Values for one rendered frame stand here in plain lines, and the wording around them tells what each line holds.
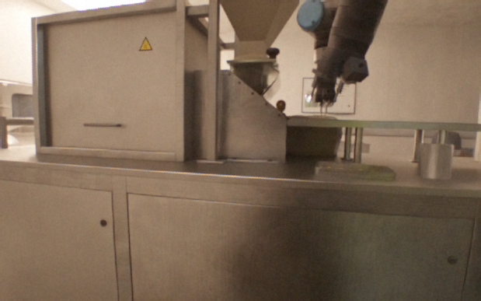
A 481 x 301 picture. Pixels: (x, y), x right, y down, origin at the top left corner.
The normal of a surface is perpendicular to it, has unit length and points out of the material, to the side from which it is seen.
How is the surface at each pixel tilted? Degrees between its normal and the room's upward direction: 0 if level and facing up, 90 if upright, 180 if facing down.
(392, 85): 90
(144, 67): 90
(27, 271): 90
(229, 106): 90
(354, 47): 122
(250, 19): 114
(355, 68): 66
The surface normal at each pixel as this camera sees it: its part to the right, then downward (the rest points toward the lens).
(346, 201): -0.20, 0.10
